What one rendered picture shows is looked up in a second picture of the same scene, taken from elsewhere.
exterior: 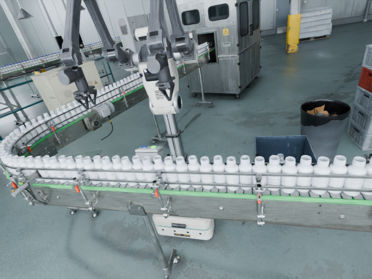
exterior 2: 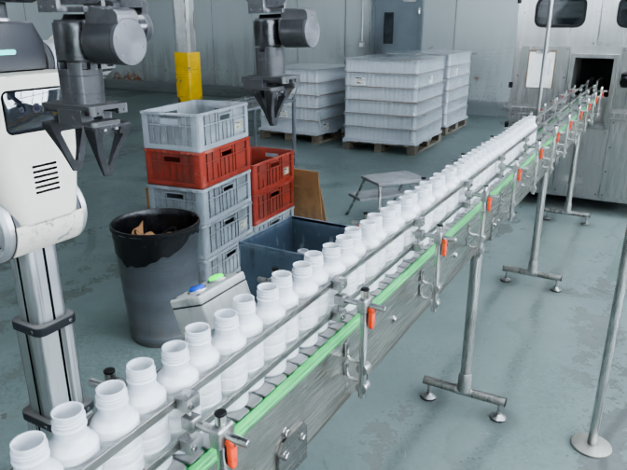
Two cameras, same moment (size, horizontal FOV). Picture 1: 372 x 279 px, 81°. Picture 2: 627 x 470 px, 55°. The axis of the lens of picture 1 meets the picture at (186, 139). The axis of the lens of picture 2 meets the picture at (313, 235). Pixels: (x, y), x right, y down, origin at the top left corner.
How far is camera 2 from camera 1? 1.42 m
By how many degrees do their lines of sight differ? 72
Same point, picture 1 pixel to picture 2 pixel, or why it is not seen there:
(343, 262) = (373, 416)
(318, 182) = (439, 212)
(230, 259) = not seen: outside the picture
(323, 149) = not seen: hidden behind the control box
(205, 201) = (381, 315)
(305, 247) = (330, 440)
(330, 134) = (192, 264)
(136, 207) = (297, 440)
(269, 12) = not seen: outside the picture
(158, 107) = (40, 221)
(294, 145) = (283, 240)
